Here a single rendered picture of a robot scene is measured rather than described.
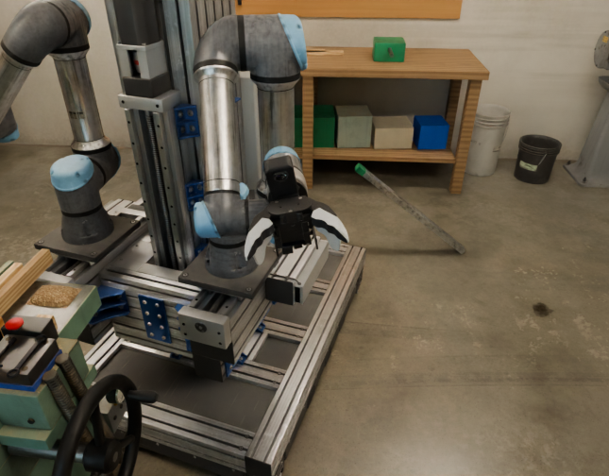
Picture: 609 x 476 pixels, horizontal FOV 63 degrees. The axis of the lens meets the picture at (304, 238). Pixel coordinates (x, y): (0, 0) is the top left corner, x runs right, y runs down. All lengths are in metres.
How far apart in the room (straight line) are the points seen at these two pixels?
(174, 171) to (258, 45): 0.48
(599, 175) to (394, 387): 2.59
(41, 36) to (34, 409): 0.89
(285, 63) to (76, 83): 0.68
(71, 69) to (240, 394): 1.18
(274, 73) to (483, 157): 2.94
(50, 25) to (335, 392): 1.61
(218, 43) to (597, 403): 1.98
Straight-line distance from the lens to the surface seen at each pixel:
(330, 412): 2.07
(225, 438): 1.74
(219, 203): 1.00
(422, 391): 2.19
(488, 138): 3.87
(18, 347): 1.03
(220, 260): 1.34
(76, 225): 1.60
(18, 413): 1.04
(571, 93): 4.32
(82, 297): 1.26
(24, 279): 1.33
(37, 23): 1.47
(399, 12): 3.85
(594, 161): 4.17
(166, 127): 1.39
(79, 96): 1.60
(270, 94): 1.17
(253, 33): 1.12
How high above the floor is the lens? 1.64
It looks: 33 degrees down
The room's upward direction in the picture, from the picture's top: straight up
